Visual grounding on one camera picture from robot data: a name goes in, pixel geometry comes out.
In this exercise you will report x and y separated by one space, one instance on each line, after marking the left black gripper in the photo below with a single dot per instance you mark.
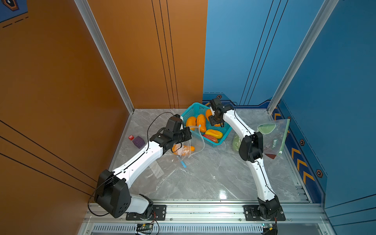
187 132

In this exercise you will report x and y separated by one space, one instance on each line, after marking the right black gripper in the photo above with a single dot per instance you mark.
212 121

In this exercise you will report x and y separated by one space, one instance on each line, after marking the clear blue-zip bag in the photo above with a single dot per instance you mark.
197 141

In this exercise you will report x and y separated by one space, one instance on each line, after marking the red mango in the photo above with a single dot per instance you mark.
211 138

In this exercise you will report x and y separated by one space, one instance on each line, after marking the clear green-zip bag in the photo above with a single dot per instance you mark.
268 137

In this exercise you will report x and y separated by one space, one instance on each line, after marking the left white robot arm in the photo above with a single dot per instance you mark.
112 192

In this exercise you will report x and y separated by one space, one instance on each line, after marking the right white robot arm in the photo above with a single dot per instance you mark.
269 204

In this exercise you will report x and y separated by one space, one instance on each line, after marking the slim yellow mango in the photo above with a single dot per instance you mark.
214 133

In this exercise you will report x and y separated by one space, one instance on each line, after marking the yellow top mango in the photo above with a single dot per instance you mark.
201 122

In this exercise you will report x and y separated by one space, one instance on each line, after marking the teal plastic basket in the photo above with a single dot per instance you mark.
197 109

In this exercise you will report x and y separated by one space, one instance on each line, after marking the purple block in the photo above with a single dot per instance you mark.
139 142

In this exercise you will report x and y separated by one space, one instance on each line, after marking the dark red metronome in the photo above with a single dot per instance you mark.
271 156

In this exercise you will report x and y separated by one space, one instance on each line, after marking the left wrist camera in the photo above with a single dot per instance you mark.
174 126

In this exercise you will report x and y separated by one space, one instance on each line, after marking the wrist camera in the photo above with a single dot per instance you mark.
174 126
216 104

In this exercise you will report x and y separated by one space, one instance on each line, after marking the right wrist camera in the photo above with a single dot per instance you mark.
216 104

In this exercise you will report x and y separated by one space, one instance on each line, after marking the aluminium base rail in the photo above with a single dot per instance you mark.
212 218

